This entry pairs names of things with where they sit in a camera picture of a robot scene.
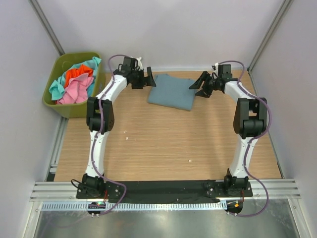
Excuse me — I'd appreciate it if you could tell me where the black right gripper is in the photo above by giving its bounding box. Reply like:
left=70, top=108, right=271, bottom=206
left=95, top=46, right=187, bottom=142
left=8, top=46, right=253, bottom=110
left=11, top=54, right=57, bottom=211
left=189, top=71, right=220, bottom=98

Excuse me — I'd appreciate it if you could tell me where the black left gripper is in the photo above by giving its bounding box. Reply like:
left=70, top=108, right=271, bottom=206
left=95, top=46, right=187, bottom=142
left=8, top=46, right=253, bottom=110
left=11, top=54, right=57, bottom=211
left=131, top=67, right=156, bottom=90

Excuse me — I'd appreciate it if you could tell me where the blue-grey t shirt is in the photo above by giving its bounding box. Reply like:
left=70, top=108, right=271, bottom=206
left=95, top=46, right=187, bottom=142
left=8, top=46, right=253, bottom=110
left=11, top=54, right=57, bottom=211
left=147, top=74, right=196, bottom=111

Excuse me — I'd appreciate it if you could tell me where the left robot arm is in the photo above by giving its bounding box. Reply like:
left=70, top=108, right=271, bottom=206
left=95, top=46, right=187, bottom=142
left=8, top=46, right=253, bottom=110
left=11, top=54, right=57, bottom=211
left=78, top=56, right=156, bottom=198

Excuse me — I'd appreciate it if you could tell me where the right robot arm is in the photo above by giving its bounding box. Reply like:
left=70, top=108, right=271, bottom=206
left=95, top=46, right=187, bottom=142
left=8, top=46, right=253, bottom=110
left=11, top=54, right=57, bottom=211
left=189, top=60, right=268, bottom=196

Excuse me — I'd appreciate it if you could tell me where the pink t shirt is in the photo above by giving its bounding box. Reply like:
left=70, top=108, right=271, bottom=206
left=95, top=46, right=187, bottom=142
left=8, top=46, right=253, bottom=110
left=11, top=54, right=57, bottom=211
left=57, top=73, right=94, bottom=105

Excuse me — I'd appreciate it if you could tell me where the orange t shirt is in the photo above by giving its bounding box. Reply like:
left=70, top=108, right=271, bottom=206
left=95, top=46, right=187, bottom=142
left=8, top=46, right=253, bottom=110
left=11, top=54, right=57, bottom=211
left=64, top=64, right=94, bottom=88

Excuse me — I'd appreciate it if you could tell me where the green plastic bin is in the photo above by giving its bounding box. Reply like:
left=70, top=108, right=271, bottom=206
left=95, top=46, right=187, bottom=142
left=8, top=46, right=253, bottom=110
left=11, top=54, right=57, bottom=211
left=43, top=52, right=105, bottom=119

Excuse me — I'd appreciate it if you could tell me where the teal t shirt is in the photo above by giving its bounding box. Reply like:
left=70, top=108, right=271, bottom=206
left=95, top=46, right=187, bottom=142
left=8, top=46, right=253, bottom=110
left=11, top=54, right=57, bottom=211
left=49, top=57, right=102, bottom=103

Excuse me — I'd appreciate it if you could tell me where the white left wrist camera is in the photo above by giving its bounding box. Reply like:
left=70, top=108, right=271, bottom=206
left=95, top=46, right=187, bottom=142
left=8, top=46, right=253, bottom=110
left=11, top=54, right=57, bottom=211
left=135, top=57, right=144, bottom=70

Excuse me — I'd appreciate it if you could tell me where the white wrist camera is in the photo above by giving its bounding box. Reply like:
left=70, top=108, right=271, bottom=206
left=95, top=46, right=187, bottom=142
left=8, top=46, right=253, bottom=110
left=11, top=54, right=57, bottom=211
left=212, top=63, right=219, bottom=74
left=135, top=57, right=144, bottom=70

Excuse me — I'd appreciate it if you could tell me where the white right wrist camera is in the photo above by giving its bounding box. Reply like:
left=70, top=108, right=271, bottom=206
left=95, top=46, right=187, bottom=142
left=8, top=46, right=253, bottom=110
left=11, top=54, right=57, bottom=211
left=212, top=63, right=219, bottom=74

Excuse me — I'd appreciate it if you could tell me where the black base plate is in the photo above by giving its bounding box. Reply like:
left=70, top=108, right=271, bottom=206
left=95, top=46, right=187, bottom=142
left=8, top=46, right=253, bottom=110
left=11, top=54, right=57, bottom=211
left=76, top=180, right=253, bottom=204

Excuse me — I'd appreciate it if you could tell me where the aluminium frame rail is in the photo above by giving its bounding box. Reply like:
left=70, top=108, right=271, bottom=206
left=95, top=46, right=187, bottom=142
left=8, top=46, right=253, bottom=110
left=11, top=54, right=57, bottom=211
left=30, top=179, right=301, bottom=201

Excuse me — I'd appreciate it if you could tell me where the white slotted cable duct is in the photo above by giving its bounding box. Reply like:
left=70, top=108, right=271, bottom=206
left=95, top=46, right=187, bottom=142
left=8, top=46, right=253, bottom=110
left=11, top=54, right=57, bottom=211
left=41, top=201, right=227, bottom=212

